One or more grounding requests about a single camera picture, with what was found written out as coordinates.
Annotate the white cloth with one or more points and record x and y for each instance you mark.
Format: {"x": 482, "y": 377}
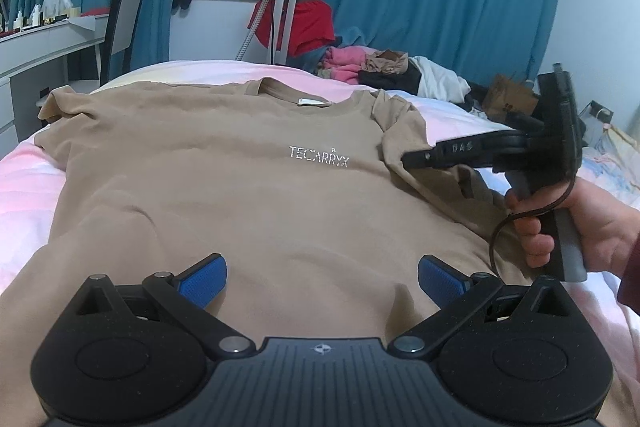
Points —
{"x": 440, "y": 79}

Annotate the pink and white bed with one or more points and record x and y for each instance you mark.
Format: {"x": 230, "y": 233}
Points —
{"x": 30, "y": 187}

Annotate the floral blanket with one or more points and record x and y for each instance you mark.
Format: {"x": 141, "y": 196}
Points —
{"x": 612, "y": 157}

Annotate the tan t-shirt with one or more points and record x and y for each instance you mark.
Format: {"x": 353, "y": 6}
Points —
{"x": 240, "y": 207}

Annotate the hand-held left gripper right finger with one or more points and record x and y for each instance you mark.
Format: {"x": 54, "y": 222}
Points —
{"x": 442, "y": 281}

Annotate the black and white chair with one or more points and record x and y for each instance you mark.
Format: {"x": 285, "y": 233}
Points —
{"x": 120, "y": 22}

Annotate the brown paper bag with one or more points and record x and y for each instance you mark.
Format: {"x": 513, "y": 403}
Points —
{"x": 507, "y": 99}

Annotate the row of cosmetic bottles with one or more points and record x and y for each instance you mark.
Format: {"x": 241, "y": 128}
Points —
{"x": 45, "y": 14}

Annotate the brown cloth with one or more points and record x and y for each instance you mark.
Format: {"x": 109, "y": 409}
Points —
{"x": 385, "y": 62}

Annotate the black cloth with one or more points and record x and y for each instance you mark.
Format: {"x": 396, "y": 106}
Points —
{"x": 395, "y": 79}

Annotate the person's right forearm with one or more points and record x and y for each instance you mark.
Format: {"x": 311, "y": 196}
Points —
{"x": 631, "y": 279}

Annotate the red cloth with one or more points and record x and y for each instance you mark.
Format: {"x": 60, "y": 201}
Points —
{"x": 312, "y": 24}

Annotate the white dressing table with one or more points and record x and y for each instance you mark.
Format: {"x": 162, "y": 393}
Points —
{"x": 35, "y": 52}

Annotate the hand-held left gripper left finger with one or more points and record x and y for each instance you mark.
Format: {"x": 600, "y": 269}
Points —
{"x": 202, "y": 283}

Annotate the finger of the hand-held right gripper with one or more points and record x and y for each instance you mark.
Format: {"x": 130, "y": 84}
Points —
{"x": 462, "y": 152}

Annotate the pink cloth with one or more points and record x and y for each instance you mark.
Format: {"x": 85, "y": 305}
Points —
{"x": 342, "y": 64}

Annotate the person's right hand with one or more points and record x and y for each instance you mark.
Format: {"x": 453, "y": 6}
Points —
{"x": 600, "y": 227}

